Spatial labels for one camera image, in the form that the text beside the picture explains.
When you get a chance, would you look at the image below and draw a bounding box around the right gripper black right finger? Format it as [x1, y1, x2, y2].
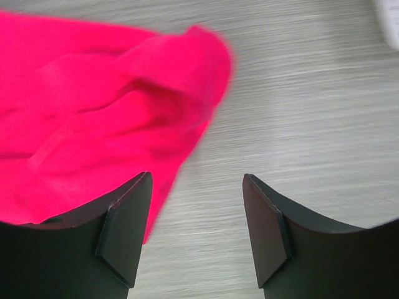
[243, 174, 398, 298]

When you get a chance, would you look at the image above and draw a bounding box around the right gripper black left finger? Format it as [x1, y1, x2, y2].
[1, 173, 153, 299]

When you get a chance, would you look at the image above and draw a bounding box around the crimson red t shirt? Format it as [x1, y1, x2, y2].
[1, 11, 233, 237]

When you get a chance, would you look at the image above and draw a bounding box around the white perforated plastic basket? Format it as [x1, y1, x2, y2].
[373, 0, 399, 50]

